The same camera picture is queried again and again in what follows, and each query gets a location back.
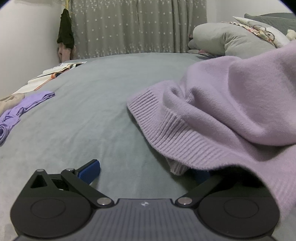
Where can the dark hanging garment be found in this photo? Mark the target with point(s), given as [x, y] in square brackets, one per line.
[65, 30]

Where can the dark grey pillow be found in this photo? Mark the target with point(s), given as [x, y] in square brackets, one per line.
[272, 19]

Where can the floral cloth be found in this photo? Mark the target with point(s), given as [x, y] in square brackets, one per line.
[256, 29]

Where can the printed white pillow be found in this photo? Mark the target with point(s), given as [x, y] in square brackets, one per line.
[266, 30]

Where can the open books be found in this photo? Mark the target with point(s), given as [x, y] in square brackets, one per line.
[49, 74]

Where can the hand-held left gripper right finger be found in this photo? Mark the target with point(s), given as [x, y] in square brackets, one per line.
[200, 188]

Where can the small purple garment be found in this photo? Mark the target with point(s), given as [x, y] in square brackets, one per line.
[22, 109]

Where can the grey star curtain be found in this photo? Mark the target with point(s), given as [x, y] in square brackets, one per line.
[138, 25]

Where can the grey duvet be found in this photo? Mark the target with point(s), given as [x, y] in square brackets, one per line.
[231, 38]

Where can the lilac knit sweater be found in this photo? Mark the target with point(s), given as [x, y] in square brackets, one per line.
[226, 111]

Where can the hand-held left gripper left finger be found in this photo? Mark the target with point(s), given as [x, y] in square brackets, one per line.
[90, 171]

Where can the beige brown garment pile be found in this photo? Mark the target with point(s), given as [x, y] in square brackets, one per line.
[9, 102]

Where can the pink hanging garment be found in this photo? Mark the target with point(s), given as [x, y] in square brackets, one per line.
[65, 52]

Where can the cream plush toy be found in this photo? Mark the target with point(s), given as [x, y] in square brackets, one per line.
[291, 34]

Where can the grey bed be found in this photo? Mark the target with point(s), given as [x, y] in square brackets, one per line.
[92, 111]

